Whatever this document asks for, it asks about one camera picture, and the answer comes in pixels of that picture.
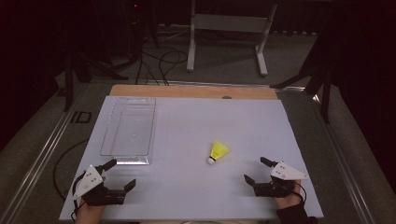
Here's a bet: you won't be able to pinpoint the yellow shuttlecock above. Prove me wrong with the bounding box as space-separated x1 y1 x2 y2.
206 140 231 166

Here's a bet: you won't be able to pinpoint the black rectangular floor frame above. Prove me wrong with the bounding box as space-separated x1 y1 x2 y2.
69 110 93 124

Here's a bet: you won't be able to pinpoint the white metal stand frame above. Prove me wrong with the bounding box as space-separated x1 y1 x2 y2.
186 0 278 77

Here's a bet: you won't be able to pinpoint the hand-held gripper cable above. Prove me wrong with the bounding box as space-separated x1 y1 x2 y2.
70 170 88 222
278 181 308 203

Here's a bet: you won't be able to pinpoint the black floor cables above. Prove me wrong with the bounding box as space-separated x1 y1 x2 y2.
134 49 189 87

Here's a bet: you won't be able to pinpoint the person's left hand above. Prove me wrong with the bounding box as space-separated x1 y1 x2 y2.
74 200 106 224

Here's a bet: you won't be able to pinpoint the clear plastic container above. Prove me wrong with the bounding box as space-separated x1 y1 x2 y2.
99 96 157 166

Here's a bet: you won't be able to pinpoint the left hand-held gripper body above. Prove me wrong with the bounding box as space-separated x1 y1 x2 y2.
72 164 127 207

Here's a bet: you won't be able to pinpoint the white table sheet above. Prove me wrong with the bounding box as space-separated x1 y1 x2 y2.
58 95 324 222

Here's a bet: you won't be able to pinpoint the black stand legs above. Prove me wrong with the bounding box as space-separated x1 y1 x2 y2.
270 18 333 125
61 36 129 113

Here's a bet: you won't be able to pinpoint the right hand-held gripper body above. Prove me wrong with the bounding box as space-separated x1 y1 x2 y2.
253 160 310 199

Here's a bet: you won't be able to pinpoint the right hand-held gripper cable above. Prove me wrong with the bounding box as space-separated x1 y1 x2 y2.
278 181 308 203

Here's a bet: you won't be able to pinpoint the metal floor rail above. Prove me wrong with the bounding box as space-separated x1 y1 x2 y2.
0 83 90 224
311 92 376 224

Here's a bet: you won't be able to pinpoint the left hand-held gripper cable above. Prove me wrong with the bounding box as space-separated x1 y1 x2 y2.
70 170 88 222

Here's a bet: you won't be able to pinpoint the person's right hand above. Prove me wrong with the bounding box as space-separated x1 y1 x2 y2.
273 179 304 210

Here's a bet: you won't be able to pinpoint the black cable beside table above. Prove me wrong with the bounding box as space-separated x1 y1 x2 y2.
52 138 90 202

